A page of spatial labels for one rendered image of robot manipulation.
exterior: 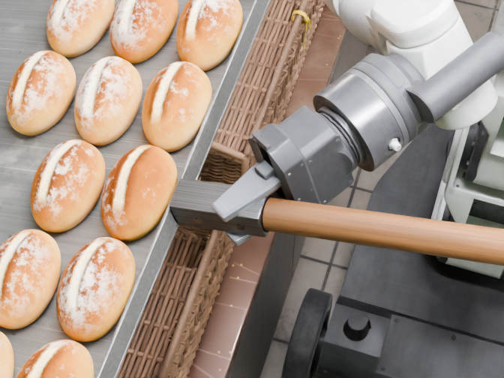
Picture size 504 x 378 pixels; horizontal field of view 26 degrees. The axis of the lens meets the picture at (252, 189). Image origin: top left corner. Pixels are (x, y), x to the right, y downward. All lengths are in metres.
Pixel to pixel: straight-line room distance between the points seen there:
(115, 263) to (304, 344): 1.11
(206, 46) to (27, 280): 0.30
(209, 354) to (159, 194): 0.64
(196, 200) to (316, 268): 1.35
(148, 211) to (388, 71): 0.25
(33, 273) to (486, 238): 0.40
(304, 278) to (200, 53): 1.26
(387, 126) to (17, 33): 0.47
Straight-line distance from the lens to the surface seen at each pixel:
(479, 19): 2.76
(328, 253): 2.34
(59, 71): 1.14
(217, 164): 1.62
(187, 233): 1.69
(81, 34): 1.18
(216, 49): 1.10
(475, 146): 1.70
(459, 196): 1.80
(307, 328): 2.05
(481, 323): 2.12
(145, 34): 1.14
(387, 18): 1.04
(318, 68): 1.88
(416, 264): 2.16
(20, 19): 1.28
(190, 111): 1.05
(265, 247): 1.69
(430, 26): 1.00
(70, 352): 0.94
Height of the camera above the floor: 2.06
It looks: 59 degrees down
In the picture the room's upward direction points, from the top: straight up
